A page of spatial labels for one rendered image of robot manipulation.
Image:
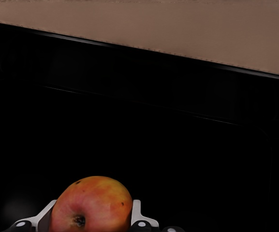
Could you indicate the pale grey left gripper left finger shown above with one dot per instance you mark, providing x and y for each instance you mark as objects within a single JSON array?
[{"x": 42, "y": 215}]

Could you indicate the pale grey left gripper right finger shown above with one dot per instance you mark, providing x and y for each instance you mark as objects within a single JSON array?
[{"x": 137, "y": 215}]

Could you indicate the red yellow apple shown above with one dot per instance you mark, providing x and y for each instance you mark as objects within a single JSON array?
[{"x": 93, "y": 205}]

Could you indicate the black tray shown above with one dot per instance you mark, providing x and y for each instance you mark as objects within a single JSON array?
[{"x": 129, "y": 125}]

